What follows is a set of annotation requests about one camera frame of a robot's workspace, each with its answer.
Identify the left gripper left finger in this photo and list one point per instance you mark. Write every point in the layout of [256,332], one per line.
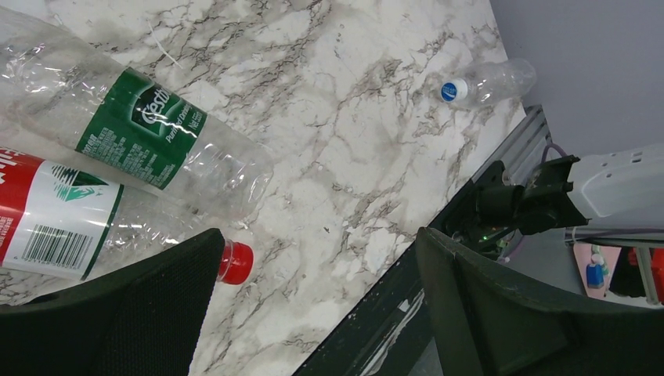
[143,319]

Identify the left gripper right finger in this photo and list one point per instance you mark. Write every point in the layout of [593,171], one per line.
[488,319]

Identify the clear unlabelled bottle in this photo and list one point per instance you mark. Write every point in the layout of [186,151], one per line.
[486,84]

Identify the red label bottle red cap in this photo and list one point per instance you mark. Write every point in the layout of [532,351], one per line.
[64,222]

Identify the green Cestbon label water bottle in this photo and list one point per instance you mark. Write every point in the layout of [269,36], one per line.
[61,88]

